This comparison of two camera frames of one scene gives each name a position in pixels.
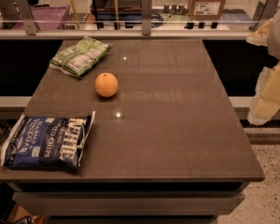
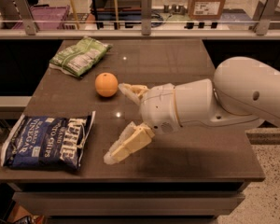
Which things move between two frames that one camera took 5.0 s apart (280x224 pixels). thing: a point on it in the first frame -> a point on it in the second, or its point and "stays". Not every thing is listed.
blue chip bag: (48, 141) stays
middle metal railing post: (147, 13) stays
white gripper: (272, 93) -> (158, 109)
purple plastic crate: (47, 17) stays
